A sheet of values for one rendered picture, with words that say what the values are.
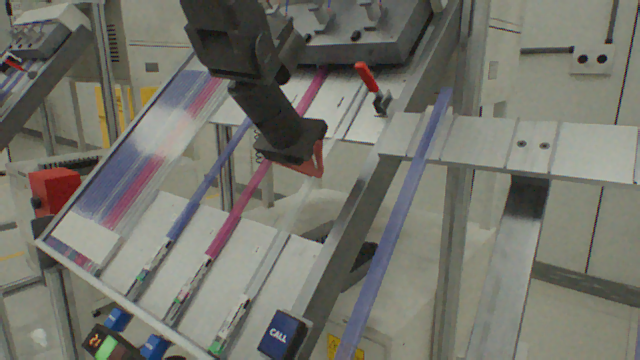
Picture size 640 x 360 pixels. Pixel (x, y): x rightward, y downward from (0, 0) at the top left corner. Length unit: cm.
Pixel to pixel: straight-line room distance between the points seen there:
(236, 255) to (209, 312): 9
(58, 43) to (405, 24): 145
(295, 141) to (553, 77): 182
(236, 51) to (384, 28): 34
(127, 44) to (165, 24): 21
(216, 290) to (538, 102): 190
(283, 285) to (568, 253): 197
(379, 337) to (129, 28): 160
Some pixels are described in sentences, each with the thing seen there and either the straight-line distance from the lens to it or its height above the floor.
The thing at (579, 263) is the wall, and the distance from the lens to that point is 242.
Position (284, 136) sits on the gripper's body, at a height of 100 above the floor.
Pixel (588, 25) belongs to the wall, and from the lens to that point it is 224.
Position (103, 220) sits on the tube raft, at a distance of 93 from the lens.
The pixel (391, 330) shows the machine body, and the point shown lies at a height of 62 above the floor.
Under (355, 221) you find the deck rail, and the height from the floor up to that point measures 88.
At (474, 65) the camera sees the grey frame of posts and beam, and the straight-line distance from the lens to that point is 81.
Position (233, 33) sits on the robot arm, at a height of 112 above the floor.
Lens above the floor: 109
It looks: 16 degrees down
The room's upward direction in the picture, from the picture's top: straight up
